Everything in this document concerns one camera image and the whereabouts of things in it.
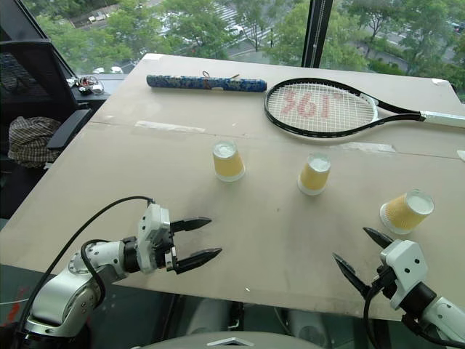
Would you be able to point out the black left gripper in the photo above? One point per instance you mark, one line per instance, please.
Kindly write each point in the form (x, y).
(172, 261)

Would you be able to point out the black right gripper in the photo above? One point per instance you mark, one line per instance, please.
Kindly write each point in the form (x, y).
(385, 281)

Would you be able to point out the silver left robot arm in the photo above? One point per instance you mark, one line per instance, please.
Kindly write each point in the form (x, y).
(65, 294)

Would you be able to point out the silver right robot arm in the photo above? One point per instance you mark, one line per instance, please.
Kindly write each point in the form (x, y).
(447, 316)

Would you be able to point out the yellow white paper cup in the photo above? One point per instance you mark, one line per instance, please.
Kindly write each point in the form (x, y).
(314, 176)
(229, 163)
(401, 214)

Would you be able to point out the silver robot torso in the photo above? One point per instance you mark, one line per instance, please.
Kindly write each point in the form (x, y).
(232, 341)

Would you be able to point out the black white tennis racket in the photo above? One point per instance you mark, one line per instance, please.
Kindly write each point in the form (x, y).
(443, 118)

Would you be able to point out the blue patterned rolled tube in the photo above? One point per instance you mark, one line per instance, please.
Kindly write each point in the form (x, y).
(174, 82)

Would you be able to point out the small electronic parts pile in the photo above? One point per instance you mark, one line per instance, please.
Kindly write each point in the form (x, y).
(85, 85)

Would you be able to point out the plaid cloth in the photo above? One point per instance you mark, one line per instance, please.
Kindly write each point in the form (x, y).
(31, 141)

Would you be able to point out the black office chair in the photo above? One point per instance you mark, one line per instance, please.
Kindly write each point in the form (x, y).
(36, 72)

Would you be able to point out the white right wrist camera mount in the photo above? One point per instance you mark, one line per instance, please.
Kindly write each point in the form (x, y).
(403, 265)

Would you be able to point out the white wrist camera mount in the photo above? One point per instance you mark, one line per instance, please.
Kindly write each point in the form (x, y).
(152, 236)
(403, 265)

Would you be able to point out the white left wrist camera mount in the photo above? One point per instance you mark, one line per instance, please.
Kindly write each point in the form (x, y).
(152, 236)

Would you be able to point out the black window frame post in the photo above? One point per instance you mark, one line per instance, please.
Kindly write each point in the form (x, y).
(315, 32)

